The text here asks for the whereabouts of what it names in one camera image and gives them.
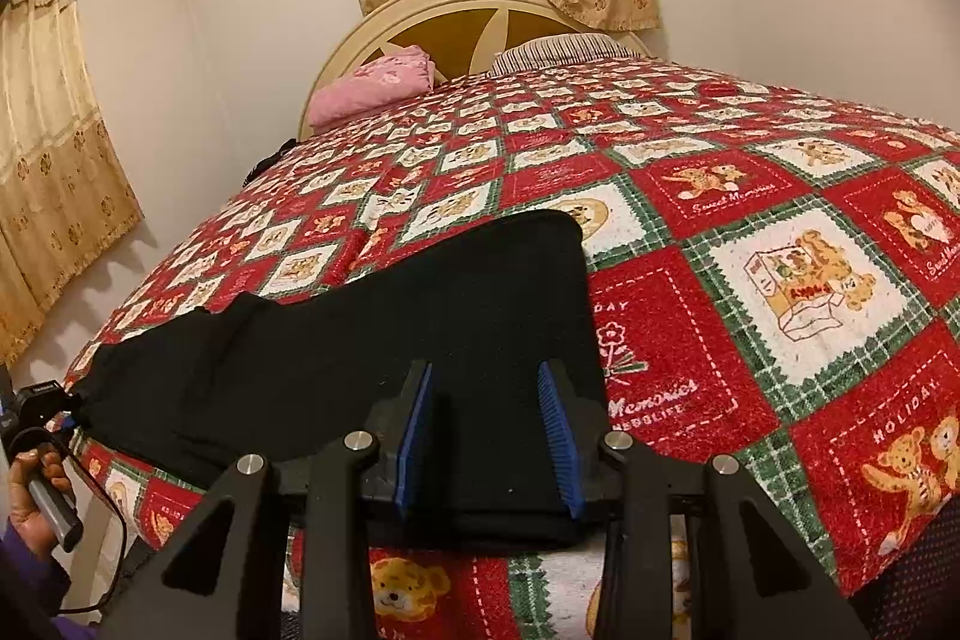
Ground pink folded blanket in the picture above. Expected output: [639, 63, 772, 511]
[306, 46, 434, 131]

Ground purple sleeve forearm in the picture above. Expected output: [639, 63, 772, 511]
[2, 523, 98, 640]

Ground cream wooden headboard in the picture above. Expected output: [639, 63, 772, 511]
[296, 0, 653, 143]

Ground red patchwork teddy bedspread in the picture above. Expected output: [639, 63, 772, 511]
[70, 58, 958, 638]

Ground striped pillow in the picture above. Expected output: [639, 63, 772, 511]
[488, 32, 636, 76]

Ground beige curtain side window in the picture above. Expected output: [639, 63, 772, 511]
[0, 0, 143, 364]

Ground black pants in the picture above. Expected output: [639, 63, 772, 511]
[75, 209, 605, 551]

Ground black object at bedside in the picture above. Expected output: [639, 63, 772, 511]
[244, 138, 299, 185]

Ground person left hand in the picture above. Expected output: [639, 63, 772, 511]
[8, 443, 75, 560]

